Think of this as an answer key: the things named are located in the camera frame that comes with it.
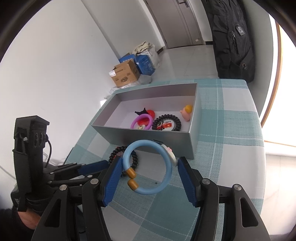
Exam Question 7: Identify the blue cardboard box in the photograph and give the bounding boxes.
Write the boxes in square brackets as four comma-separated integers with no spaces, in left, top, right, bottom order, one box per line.
[119,54,155,76]

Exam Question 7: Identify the red round badge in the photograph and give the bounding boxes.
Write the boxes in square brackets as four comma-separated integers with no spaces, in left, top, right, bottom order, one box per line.
[141,108,155,119]

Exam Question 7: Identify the brown cardboard box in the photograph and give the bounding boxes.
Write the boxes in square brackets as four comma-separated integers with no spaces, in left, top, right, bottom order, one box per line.
[109,59,140,87]

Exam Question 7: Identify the black backpack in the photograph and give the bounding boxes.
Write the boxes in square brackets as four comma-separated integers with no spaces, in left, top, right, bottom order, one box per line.
[202,0,255,83]

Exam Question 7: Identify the pink yellow small figurine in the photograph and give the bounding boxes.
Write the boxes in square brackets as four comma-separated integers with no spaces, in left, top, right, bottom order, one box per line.
[180,105,193,122]

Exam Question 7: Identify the white fabric bag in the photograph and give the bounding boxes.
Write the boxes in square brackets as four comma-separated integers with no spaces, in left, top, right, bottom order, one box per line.
[132,41,160,69]

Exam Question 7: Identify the purple ring bracelet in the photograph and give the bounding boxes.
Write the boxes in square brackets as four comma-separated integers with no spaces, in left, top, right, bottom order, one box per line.
[130,114,154,131]

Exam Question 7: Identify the light blue ring bracelet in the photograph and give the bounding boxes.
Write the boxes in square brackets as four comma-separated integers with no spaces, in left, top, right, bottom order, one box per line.
[122,139,173,195]

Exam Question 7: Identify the white plastic bag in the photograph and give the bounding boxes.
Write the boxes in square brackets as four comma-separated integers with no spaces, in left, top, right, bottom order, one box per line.
[100,75,152,107]

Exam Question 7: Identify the grey door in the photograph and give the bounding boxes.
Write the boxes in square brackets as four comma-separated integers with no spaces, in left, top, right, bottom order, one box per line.
[145,0,204,49]

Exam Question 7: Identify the black beaded bracelet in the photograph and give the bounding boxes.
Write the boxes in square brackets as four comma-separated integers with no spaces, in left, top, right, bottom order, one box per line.
[108,146,140,178]

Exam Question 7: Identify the grey open jewelry box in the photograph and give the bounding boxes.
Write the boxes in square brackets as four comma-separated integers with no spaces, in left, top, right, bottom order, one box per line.
[91,83,202,159]

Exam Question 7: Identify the white round pin badge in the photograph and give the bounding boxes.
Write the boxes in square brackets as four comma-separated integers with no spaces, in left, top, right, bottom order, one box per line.
[156,119,175,131]

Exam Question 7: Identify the black cable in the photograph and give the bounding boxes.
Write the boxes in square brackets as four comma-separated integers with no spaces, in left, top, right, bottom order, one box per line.
[43,138,53,168]

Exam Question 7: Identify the teal plaid tablecloth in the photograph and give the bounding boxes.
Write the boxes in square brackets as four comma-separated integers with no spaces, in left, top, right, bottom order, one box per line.
[64,78,266,241]

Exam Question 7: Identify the black spiral hair tie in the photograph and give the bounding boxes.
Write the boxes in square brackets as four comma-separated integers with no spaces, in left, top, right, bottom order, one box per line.
[151,114,182,132]

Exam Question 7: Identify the person's left hand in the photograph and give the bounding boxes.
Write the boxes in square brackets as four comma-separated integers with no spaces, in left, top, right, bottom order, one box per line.
[18,208,41,230]

